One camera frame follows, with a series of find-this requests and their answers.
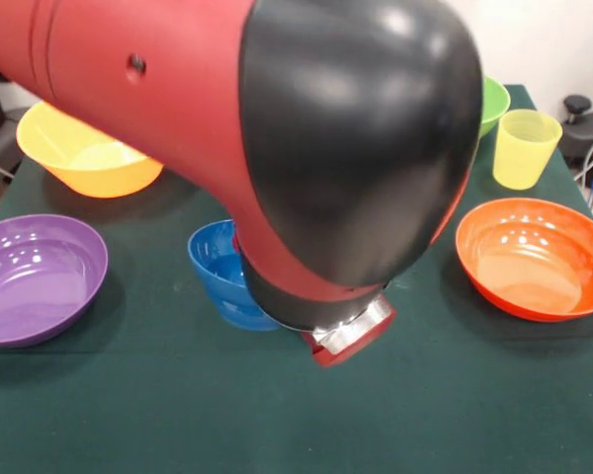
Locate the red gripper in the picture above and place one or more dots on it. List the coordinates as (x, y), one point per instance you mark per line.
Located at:
(338, 359)

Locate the small dark blue bowl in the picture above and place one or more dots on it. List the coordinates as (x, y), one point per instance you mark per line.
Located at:
(217, 276)

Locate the large green plastic bowl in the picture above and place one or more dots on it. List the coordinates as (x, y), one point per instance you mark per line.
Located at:
(494, 106)

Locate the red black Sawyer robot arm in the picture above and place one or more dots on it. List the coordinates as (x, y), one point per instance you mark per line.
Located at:
(277, 123)

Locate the dark green tablecloth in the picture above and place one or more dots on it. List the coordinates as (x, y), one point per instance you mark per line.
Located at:
(296, 419)

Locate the shallow orange plastic bowl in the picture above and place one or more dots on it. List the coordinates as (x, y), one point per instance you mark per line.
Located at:
(533, 261)

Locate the translucent yellow plastic cup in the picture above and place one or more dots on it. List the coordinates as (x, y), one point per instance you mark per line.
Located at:
(521, 158)

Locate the large yellow plastic bowl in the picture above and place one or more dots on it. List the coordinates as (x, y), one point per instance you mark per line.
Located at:
(99, 173)

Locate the shallow purple plastic bowl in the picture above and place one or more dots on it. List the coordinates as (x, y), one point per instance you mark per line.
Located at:
(34, 281)

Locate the black round base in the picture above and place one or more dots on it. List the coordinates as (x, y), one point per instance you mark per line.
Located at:
(590, 133)

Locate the black knob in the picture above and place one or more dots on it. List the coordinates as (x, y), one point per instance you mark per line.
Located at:
(577, 104)

